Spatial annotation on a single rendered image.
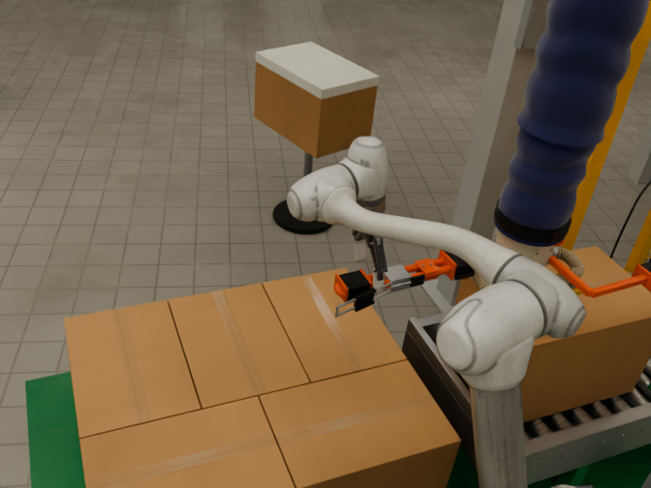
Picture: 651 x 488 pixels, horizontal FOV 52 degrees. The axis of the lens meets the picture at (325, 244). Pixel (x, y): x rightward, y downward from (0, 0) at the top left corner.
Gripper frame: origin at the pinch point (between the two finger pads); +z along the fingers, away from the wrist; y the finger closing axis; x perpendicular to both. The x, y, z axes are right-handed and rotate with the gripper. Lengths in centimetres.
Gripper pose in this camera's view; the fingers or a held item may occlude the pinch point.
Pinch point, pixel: (369, 270)
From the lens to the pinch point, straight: 191.4
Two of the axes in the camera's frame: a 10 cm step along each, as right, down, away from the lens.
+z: 0.5, 8.1, 5.9
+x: -9.4, 2.3, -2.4
